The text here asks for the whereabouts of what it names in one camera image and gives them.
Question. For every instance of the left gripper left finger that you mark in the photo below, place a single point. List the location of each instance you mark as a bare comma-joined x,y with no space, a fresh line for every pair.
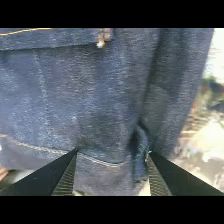
43,178

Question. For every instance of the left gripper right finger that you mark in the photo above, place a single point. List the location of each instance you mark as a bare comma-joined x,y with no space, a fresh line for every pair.
176,180

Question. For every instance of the blue jeans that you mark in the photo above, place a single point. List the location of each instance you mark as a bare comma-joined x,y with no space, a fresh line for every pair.
100,100

